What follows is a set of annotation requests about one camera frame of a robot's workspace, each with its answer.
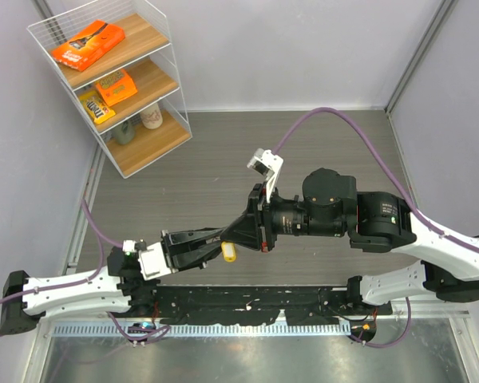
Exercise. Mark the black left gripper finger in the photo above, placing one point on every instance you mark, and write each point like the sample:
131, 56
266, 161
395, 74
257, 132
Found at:
193, 239
197, 257

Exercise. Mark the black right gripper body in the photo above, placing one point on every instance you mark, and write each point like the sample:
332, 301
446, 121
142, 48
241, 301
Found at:
267, 207

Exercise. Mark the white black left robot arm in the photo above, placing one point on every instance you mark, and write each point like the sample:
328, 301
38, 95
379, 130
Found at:
124, 282

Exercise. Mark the white slotted cable duct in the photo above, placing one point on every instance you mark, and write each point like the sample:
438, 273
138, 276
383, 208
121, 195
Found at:
279, 328

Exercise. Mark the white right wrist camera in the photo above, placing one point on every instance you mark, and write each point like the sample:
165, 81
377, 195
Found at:
268, 165

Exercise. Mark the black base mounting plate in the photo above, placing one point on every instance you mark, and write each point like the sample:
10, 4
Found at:
248, 305

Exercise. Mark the white patterned cup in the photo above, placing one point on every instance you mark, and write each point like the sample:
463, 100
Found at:
151, 117

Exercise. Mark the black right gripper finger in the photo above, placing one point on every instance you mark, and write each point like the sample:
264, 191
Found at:
247, 223
243, 235

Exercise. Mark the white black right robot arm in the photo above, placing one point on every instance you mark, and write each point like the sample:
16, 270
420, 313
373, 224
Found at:
375, 222

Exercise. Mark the yellow candy bag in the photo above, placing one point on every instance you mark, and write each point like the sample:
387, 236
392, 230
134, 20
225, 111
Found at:
97, 109

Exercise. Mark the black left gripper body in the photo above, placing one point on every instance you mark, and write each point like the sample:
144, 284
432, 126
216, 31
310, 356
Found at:
176, 250

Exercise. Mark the small orange candy bag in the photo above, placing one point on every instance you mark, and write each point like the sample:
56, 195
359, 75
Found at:
116, 87

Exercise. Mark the white wire wooden shelf rack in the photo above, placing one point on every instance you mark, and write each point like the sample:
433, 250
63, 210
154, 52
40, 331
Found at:
116, 61

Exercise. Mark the large orange candy bag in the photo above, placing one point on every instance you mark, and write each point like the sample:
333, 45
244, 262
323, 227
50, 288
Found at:
89, 45

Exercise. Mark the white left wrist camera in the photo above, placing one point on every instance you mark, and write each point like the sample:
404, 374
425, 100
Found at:
152, 259

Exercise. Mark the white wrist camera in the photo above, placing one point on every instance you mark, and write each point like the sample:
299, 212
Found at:
152, 259
268, 165

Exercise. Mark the grey green cup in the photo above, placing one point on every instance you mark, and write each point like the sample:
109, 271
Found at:
124, 133

